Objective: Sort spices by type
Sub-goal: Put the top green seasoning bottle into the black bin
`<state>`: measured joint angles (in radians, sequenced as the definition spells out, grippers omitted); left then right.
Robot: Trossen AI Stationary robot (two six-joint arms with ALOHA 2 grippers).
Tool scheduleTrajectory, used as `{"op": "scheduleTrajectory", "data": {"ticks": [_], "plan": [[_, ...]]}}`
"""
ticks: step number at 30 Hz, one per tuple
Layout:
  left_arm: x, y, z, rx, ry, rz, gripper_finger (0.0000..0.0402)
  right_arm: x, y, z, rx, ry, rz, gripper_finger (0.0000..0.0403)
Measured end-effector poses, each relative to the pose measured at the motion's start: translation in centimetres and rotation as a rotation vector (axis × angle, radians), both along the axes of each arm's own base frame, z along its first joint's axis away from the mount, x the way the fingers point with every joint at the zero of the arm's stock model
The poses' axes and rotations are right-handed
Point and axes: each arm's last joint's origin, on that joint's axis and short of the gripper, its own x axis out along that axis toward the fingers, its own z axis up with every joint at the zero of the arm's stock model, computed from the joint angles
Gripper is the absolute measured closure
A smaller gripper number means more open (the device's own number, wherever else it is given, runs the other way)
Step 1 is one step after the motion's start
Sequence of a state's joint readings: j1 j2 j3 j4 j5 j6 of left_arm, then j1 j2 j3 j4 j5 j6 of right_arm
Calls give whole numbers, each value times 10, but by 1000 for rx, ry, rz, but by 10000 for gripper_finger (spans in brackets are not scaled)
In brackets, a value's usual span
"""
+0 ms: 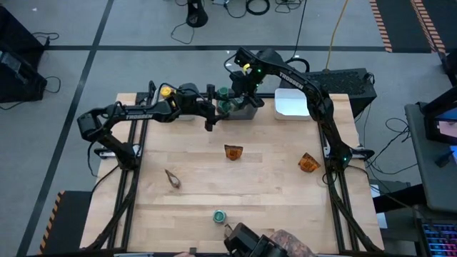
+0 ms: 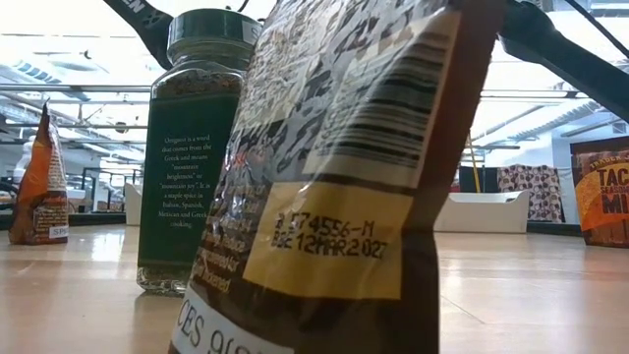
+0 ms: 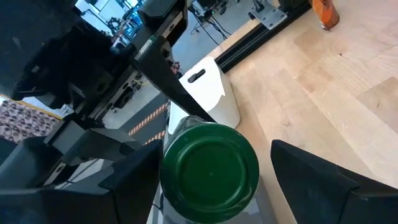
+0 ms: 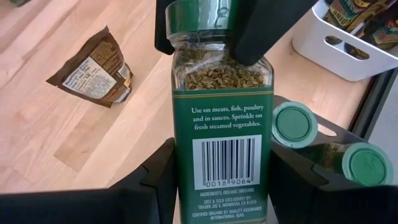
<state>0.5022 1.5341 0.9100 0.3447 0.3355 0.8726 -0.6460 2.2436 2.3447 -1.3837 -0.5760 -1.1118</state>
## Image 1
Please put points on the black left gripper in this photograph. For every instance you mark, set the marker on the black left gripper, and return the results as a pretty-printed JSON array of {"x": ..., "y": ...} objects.
[{"x": 203, "y": 107}]

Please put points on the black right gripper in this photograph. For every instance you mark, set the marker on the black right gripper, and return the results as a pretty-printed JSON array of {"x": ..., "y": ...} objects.
[{"x": 244, "y": 85}]

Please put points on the yellow-lidded black spice jar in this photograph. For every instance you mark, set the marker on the yellow-lidded black spice jar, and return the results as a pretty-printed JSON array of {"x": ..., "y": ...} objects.
[
  {"x": 173, "y": 103},
  {"x": 166, "y": 92}
]

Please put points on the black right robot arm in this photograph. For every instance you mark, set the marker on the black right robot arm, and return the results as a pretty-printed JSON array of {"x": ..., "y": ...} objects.
[{"x": 303, "y": 87}]

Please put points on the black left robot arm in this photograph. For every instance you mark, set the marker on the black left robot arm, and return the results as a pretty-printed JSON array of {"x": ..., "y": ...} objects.
[{"x": 160, "y": 110}]

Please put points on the dark grey plastic bin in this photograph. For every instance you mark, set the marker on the dark grey plastic bin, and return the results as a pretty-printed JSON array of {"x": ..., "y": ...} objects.
[{"x": 242, "y": 114}]

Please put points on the white plastic bin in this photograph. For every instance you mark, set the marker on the white plastic bin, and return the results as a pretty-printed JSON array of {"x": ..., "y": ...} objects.
[
  {"x": 291, "y": 105},
  {"x": 158, "y": 100}
]

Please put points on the yellow tag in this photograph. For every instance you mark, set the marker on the yellow tag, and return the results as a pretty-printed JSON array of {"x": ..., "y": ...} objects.
[{"x": 246, "y": 66}]

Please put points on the black perforated computer case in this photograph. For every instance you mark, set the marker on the black perforated computer case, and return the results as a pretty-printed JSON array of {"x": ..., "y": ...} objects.
[{"x": 342, "y": 85}]

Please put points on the black stand base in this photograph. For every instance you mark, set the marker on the black stand base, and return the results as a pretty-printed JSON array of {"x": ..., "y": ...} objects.
[{"x": 196, "y": 18}]

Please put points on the black handheld device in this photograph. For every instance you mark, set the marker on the black handheld device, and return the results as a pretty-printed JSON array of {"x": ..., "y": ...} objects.
[{"x": 246, "y": 241}]

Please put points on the person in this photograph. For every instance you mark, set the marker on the person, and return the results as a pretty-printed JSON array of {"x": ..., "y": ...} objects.
[{"x": 292, "y": 244}]

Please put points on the person's hand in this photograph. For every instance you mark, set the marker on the person's hand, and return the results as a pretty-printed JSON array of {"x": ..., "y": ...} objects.
[{"x": 184, "y": 255}]

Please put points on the black hazard-striped floor mat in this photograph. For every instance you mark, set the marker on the black hazard-striped floor mat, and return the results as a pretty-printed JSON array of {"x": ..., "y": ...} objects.
[
  {"x": 71, "y": 228},
  {"x": 403, "y": 21}
]

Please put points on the black computer monitor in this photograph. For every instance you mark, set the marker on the black computer monitor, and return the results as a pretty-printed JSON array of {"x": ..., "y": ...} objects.
[{"x": 446, "y": 125}]

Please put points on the black equipment case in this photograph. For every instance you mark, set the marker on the black equipment case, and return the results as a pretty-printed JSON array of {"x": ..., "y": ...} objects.
[
  {"x": 14, "y": 32},
  {"x": 18, "y": 82}
]

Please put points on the grey desk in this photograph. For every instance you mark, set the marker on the grey desk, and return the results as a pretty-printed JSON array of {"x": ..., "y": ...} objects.
[{"x": 439, "y": 185}]

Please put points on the backlit rainbow keyboard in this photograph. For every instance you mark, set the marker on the backlit rainbow keyboard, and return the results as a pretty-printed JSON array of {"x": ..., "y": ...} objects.
[{"x": 441, "y": 241}]

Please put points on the black aluminium table frame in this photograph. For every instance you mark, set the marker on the black aluminium table frame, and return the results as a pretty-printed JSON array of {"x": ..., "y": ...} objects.
[{"x": 269, "y": 95}]

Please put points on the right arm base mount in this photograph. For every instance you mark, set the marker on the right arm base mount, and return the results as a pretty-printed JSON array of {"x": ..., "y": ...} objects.
[{"x": 360, "y": 153}]

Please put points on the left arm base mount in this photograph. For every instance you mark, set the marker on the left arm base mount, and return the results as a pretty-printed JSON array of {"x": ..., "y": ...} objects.
[{"x": 101, "y": 153}]

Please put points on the small black edge bracket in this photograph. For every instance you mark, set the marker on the small black edge bracket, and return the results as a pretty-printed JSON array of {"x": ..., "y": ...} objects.
[{"x": 193, "y": 251}]

